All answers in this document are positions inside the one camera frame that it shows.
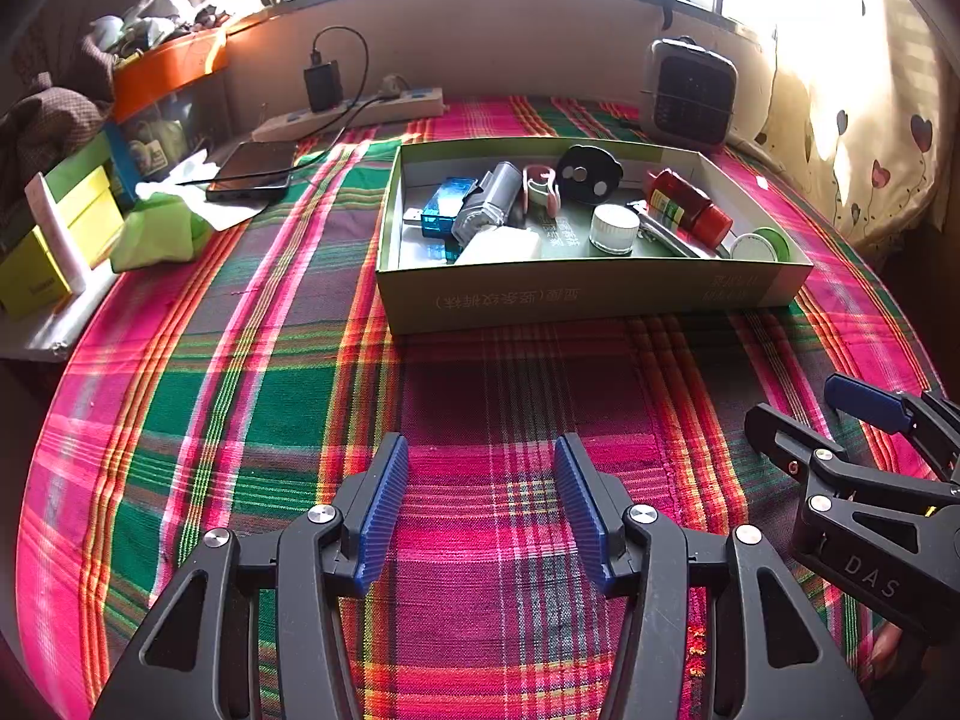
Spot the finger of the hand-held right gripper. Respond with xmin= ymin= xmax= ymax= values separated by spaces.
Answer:
xmin=744 ymin=403 xmax=957 ymax=511
xmin=823 ymin=373 xmax=960 ymax=481

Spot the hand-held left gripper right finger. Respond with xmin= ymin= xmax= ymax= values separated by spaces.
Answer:
xmin=553 ymin=431 xmax=875 ymax=720

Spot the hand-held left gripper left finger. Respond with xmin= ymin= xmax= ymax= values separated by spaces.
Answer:
xmin=90 ymin=431 xmax=411 ymax=720

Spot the white and green spool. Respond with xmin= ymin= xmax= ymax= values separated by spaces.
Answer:
xmin=726 ymin=227 xmax=792 ymax=265

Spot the green cardboard box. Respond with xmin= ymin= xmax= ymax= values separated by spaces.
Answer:
xmin=375 ymin=136 xmax=815 ymax=336

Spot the metal nail clipper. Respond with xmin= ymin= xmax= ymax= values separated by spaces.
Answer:
xmin=628 ymin=199 xmax=725 ymax=260

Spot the red plastic bottle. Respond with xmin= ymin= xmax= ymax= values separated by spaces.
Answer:
xmin=646 ymin=169 xmax=734 ymax=246

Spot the small white round jar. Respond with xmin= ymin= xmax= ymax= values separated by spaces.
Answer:
xmin=589 ymin=204 xmax=640 ymax=254

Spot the white charger adapter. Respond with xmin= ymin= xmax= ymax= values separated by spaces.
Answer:
xmin=454 ymin=229 xmax=542 ymax=267

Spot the blue translucent usb device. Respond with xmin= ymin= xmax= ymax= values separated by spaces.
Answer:
xmin=405 ymin=176 xmax=479 ymax=241

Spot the pink and white clip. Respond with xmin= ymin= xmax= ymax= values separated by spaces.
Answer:
xmin=523 ymin=163 xmax=561 ymax=215

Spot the panda face dome gadget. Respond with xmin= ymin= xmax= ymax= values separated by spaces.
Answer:
xmin=556 ymin=144 xmax=623 ymax=203

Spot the silver lighter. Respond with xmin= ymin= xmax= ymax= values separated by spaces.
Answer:
xmin=450 ymin=160 xmax=526 ymax=248

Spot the person's right hand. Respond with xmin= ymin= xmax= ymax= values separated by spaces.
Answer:
xmin=870 ymin=619 xmax=912 ymax=683

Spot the plaid blanket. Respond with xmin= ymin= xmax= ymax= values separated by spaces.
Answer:
xmin=15 ymin=94 xmax=946 ymax=720

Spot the heart print curtain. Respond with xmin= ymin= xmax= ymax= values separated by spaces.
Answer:
xmin=757 ymin=0 xmax=953 ymax=248

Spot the white paper sheet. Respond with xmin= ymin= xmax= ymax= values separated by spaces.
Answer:
xmin=139 ymin=150 xmax=260 ymax=230

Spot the grey space heater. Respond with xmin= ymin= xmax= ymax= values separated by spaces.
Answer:
xmin=646 ymin=37 xmax=740 ymax=151

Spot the green tissue packet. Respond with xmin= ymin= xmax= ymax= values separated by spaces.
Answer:
xmin=111 ymin=191 xmax=212 ymax=273

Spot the black smartphone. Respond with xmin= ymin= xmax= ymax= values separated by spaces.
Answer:
xmin=206 ymin=140 xmax=297 ymax=203

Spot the white side shelf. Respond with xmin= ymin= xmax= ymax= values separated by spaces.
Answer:
xmin=0 ymin=270 xmax=121 ymax=365

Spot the white power strip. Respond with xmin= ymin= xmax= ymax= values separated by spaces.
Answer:
xmin=251 ymin=86 xmax=445 ymax=142

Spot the yellow-green carton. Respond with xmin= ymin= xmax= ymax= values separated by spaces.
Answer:
xmin=0 ymin=165 xmax=125 ymax=320

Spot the black charger adapter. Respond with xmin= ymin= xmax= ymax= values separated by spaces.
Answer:
xmin=304 ymin=64 xmax=344 ymax=113

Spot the white tube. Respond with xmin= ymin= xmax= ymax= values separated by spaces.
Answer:
xmin=25 ymin=172 xmax=89 ymax=295

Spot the clear glass tank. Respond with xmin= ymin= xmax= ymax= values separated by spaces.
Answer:
xmin=124 ymin=82 xmax=226 ymax=181

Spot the blue carton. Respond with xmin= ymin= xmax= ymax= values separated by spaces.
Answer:
xmin=105 ymin=124 xmax=140 ymax=207

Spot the dark green carton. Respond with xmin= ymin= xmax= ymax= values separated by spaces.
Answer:
xmin=0 ymin=131 xmax=113 ymax=248

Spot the orange plastic box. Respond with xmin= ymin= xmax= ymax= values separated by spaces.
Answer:
xmin=112 ymin=26 xmax=228 ymax=121

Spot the brown checkered cloth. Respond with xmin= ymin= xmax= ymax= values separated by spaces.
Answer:
xmin=0 ymin=86 xmax=113 ymax=188

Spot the black charging cable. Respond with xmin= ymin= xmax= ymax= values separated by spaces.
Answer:
xmin=161 ymin=26 xmax=370 ymax=188

